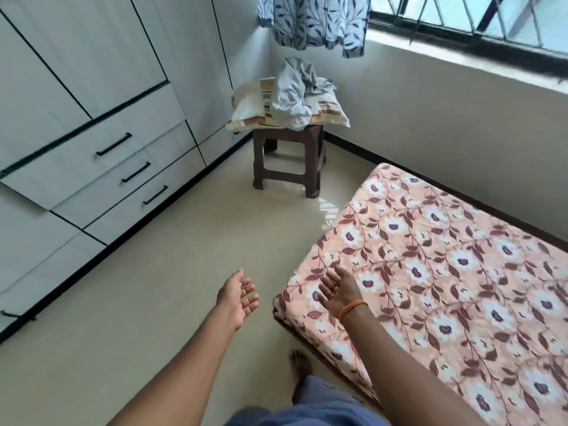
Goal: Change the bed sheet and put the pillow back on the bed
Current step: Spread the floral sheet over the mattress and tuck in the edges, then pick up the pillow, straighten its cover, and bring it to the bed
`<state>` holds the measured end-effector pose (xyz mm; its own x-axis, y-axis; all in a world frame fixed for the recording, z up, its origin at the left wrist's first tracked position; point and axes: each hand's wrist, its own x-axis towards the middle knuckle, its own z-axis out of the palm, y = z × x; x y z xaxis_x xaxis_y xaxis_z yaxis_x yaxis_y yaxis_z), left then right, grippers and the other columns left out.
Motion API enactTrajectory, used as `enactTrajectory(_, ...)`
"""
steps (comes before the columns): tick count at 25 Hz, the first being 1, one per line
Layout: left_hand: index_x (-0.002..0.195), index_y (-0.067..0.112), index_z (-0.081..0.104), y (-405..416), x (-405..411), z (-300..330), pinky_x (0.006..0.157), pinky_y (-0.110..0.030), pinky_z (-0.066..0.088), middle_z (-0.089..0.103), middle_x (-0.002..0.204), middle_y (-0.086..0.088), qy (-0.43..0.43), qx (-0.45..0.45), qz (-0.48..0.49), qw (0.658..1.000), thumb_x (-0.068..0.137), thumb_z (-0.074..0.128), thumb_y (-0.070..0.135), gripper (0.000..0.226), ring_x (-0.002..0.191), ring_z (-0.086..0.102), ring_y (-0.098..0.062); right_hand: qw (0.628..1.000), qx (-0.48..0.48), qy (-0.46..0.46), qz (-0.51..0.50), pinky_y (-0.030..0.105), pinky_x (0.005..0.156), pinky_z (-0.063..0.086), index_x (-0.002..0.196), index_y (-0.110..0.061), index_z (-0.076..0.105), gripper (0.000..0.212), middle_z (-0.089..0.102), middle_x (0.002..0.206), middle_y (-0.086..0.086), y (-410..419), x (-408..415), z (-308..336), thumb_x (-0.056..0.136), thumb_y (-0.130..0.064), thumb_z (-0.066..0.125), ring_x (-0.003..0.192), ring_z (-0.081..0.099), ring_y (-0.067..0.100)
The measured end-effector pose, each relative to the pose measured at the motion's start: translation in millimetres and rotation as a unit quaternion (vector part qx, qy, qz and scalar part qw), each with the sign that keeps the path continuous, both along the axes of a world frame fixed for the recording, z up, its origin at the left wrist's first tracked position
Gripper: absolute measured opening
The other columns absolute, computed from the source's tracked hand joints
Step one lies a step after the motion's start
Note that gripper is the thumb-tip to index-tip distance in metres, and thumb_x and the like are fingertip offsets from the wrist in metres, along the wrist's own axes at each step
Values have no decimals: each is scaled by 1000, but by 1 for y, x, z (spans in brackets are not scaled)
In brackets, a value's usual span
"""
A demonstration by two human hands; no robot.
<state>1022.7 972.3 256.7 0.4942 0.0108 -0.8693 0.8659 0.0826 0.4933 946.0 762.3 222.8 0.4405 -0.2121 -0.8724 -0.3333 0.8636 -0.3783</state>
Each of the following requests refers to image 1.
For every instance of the person's left hand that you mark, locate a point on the person's left hand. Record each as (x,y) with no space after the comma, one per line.
(237,303)

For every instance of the person's right hand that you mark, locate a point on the person's right hand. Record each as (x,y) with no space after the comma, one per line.
(341,297)

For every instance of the black bed frame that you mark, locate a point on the black bed frame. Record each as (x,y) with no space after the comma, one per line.
(280,321)

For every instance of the peach floral sheet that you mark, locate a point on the peach floral sheet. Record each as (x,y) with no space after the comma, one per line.
(443,283)

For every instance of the beige patchwork striped pillow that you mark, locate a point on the beige patchwork striped pillow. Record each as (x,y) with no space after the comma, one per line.
(330,113)

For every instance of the grey bed sheet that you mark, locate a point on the grey bed sheet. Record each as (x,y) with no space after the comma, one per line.
(288,102)

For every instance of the person's left forearm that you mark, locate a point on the person's left forearm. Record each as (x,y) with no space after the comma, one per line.
(177,377)

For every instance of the person's right forearm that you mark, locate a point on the person's right forearm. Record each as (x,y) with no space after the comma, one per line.
(408,377)

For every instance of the person's bare foot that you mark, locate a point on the person's bare foot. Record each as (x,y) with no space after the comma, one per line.
(299,366)

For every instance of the person's dark trousers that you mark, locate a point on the person's dark trousers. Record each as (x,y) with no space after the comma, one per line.
(319,403)

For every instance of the orange wrist band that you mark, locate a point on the orange wrist band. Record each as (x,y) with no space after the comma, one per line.
(352,308)

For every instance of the white leaf print curtain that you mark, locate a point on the white leaf print curtain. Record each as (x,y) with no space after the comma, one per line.
(310,22)

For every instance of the black framed window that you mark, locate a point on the black framed window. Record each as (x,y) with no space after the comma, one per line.
(488,48)

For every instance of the white wardrobe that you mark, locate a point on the white wardrobe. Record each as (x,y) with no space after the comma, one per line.
(88,53)

